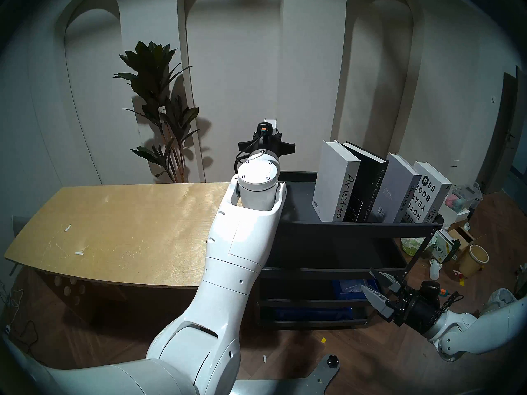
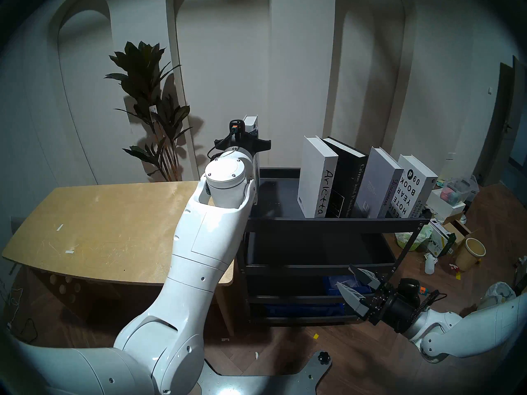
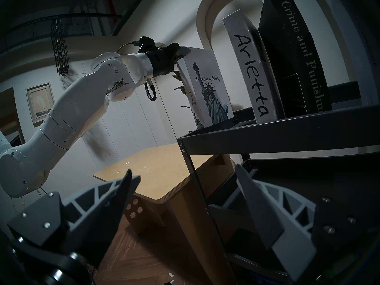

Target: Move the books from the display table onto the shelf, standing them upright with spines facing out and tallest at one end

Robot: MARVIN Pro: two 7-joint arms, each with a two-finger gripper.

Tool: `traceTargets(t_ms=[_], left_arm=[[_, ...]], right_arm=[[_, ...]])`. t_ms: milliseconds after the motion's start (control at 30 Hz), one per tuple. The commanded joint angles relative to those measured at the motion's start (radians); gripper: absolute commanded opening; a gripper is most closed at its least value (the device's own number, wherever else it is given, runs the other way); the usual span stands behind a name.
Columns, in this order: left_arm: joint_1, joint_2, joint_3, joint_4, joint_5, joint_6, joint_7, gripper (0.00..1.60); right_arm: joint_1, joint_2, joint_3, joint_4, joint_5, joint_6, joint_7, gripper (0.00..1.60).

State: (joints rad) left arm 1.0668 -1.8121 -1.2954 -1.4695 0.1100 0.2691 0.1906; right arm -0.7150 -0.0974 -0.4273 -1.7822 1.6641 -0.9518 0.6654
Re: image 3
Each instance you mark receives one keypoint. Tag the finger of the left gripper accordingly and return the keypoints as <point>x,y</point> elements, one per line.
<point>182,52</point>

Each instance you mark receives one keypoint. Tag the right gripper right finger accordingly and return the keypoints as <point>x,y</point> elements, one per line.
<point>267,210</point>

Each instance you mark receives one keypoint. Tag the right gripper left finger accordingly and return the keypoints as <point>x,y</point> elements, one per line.
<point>98,213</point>

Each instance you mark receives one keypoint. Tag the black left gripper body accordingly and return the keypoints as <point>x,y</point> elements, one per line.
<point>161,60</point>

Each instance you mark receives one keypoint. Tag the grey Statue of Liberty book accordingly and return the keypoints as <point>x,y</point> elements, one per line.
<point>207,88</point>

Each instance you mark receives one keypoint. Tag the white Arletta book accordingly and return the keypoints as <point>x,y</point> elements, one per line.
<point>249,64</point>

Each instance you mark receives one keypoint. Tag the black Crime and Punishment book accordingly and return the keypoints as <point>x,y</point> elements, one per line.
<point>291,50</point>

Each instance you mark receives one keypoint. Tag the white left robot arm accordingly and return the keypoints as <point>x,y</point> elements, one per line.
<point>74,115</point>

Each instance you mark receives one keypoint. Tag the light wooden display table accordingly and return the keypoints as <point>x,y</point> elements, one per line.
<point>154,171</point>

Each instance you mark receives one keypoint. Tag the black metal shelf cart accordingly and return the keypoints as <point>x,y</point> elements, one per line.
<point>282,133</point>

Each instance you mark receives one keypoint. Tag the dark green potted plant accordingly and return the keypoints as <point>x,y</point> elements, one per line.
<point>179,88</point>

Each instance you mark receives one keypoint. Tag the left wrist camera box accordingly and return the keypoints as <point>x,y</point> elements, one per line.
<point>146,43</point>

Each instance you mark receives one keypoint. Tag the dark framed wall panel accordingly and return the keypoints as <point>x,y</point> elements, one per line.
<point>17,141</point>

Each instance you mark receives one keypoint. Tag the framed wall picture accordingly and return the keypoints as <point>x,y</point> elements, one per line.
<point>40,103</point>

